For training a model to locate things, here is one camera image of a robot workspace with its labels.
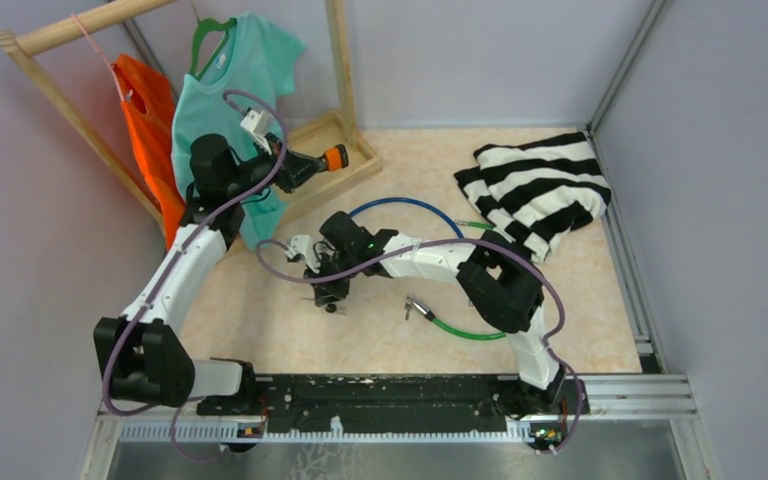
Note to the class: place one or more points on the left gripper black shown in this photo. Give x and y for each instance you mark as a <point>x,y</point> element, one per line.
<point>295,170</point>

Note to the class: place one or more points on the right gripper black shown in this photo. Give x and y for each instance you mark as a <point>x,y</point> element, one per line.
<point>326,292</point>

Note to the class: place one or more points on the orange padlock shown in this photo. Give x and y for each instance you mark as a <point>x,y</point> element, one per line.
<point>336,158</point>

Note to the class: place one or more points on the blue cable lock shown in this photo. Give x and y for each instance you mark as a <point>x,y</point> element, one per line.
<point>408,206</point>

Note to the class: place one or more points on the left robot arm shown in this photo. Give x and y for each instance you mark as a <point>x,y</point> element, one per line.
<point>140,355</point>

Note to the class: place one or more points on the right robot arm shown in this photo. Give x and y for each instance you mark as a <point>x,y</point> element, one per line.
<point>503,290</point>

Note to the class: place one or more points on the wooden clothes rack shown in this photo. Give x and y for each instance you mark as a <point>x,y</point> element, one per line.
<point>349,158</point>

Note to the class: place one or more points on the teal t-shirt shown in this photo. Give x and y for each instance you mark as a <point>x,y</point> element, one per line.
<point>259,59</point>

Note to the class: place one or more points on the orange garment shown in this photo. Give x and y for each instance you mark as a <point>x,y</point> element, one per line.
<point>149,106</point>

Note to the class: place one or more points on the green hanger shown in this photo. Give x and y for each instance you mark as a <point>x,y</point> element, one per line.
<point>204,28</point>

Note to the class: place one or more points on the black white striped cloth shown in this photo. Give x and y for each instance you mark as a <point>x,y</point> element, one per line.
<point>535,194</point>

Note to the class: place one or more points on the pink hanger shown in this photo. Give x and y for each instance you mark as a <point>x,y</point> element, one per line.
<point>109,65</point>

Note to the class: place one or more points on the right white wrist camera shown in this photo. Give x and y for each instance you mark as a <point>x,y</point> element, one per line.
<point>302,247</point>

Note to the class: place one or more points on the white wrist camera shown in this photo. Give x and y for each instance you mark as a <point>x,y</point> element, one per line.
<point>257,126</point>
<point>302,247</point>

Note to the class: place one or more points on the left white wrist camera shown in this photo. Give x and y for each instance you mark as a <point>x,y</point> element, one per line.
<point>257,126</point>

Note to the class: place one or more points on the green cable lock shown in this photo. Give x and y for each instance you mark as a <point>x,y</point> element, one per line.
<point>459,328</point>

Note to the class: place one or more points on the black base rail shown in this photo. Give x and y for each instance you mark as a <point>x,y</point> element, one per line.
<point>397,404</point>

